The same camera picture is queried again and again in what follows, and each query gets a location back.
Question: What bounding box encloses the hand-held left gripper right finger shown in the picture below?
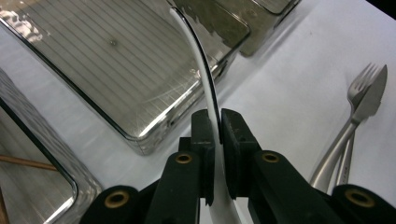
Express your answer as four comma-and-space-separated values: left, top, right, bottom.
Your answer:
220, 107, 262, 201

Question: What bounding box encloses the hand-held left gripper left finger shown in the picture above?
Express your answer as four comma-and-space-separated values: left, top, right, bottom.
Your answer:
178, 108, 217, 207

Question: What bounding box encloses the white ceramic spoon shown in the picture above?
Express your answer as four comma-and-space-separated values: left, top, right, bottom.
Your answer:
168, 7, 245, 224

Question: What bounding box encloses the smoky clear plastic bin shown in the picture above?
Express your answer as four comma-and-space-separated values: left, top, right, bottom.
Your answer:
0, 68, 104, 224
0, 0, 252, 157
214, 0, 302, 58

